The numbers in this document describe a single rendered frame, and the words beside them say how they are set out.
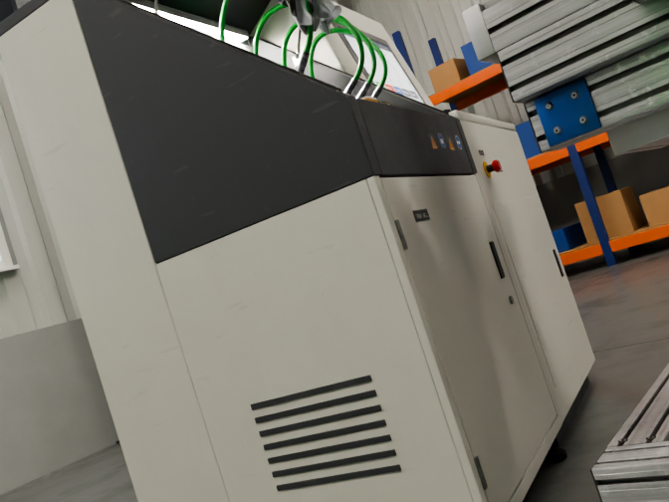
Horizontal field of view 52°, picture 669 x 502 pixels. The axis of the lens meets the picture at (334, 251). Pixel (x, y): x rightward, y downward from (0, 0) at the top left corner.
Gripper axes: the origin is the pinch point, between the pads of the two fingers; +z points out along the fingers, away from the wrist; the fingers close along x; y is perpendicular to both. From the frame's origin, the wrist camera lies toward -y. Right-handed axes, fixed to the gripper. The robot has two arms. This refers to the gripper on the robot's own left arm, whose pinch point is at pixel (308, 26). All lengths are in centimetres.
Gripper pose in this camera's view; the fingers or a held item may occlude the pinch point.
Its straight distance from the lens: 164.5
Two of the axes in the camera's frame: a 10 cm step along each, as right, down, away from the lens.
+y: 6.4, 4.7, -6.1
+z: 0.8, 7.5, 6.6
